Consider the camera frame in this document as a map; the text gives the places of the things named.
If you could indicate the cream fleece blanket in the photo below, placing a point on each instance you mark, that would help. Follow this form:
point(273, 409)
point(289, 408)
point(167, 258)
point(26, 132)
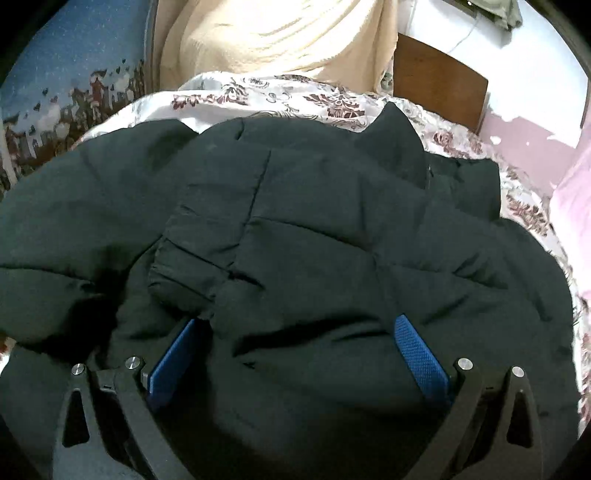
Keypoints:
point(277, 37)

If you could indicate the pink cloth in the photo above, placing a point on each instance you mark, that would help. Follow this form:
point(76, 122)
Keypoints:
point(570, 207)

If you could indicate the blue printed cloth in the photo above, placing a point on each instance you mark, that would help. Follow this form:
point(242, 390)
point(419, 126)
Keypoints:
point(69, 83)

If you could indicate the dark green puffer jacket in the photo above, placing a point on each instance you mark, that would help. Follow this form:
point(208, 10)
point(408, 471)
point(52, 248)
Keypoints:
point(295, 258)

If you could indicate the floral white bedspread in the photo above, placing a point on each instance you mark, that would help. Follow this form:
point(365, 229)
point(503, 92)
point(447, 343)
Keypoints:
point(277, 99)

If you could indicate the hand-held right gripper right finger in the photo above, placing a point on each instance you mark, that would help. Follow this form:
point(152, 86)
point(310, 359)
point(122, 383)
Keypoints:
point(422, 362)

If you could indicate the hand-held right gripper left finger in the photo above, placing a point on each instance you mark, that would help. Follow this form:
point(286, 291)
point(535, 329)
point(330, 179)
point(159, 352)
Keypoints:
point(171, 362)

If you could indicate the green cloth item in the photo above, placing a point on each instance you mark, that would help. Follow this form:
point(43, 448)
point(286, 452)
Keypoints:
point(501, 11)

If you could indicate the brown wooden headboard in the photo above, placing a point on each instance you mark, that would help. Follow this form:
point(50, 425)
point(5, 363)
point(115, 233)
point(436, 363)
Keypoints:
point(438, 78)

